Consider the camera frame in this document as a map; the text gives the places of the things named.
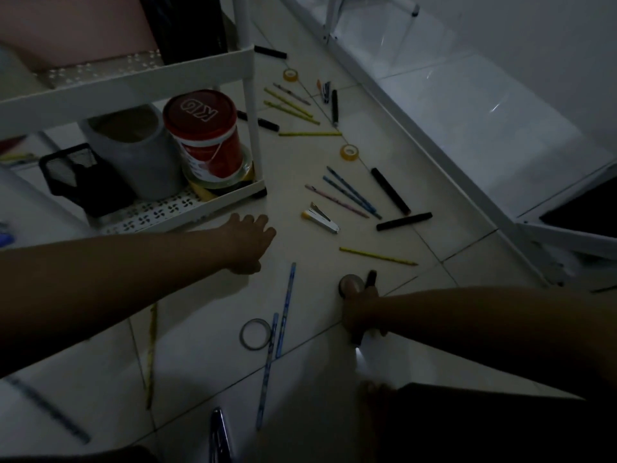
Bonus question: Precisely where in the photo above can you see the person's right hand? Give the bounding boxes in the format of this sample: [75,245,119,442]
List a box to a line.
[341,283,389,346]

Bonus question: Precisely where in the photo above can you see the person's left hand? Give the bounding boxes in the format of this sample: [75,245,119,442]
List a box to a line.
[226,213,277,276]

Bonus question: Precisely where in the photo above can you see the person's right forearm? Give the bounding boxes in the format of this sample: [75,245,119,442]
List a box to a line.
[380,286,617,402]

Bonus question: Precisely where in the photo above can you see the person's left forearm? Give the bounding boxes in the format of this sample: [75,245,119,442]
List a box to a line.
[0,225,237,379]

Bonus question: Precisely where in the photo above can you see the grey tape roll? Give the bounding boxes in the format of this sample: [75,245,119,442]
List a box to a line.
[338,274,366,300]

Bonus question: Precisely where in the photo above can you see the yellow pencil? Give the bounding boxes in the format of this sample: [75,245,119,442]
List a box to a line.
[263,100,321,126]
[146,303,159,411]
[339,247,418,267]
[264,87,313,118]

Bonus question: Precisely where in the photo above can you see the silver stapler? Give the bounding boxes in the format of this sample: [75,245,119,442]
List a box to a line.
[301,202,341,235]

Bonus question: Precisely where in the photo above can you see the blue patterned pencil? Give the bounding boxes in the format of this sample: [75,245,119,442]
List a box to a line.
[326,166,378,214]
[322,175,382,220]
[275,262,297,359]
[255,313,280,431]

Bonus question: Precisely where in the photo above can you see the pink pencil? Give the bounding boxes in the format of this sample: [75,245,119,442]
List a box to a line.
[304,184,370,219]

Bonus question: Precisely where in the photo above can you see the red paint can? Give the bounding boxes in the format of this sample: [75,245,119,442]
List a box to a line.
[162,89,242,184]

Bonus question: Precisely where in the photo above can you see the white tape roll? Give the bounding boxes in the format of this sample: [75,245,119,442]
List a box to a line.
[239,318,272,351]

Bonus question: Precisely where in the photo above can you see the grey plastic bucket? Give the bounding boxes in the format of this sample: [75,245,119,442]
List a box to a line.
[79,104,185,201]

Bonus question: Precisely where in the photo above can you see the patterned grey pencil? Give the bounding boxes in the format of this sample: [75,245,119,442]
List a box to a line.
[273,82,311,106]

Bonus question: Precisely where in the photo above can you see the black mesh pen holder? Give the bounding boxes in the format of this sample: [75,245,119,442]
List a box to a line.
[39,142,138,218]

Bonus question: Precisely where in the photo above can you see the white metal cart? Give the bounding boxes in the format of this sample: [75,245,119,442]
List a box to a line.
[0,0,269,237]

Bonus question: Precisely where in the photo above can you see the shiny metal stapler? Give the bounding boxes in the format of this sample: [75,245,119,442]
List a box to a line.
[209,407,233,463]

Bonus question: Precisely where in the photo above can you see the black bag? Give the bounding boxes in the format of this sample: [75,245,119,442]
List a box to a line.
[138,0,230,66]

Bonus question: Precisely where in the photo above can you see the pink cloth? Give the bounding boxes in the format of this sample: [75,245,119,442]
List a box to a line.
[0,0,161,74]

